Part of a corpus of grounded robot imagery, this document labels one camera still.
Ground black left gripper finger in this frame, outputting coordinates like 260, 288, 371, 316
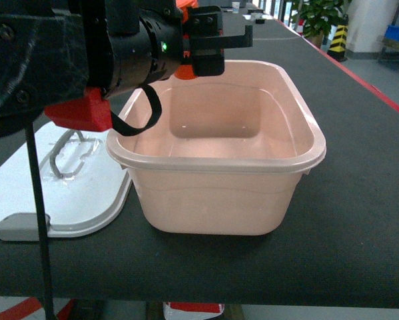
220, 25, 253, 49

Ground black red gripper body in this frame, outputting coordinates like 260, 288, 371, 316
182, 5, 224, 76

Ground white box lid grey handle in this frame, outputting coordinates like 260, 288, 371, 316
0, 123, 131, 241

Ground orange cylindrical capacitor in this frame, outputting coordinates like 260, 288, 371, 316
174, 0, 199, 80

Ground pink plastic storage box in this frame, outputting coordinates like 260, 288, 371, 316
107, 60, 326, 235

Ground green potted plant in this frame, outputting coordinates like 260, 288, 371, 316
292, 0, 352, 48

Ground right red white traffic cone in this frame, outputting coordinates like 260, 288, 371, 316
163, 302, 225, 320

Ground red white traffic cone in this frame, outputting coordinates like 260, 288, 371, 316
0, 296, 75, 319
163, 302, 225, 320

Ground left red white traffic cone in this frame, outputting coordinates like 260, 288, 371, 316
0, 296, 75, 319

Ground yellow black striped post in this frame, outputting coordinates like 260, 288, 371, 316
327, 14, 349, 62

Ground black cable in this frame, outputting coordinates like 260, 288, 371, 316
25, 85, 163, 320

